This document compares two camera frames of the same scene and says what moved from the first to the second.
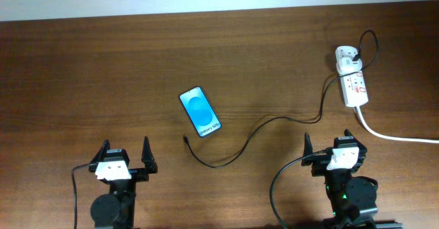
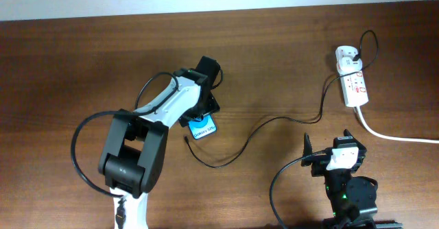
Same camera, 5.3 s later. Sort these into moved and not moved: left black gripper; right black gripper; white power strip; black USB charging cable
Moved: left black gripper
Not moved: white power strip; right black gripper; black USB charging cable
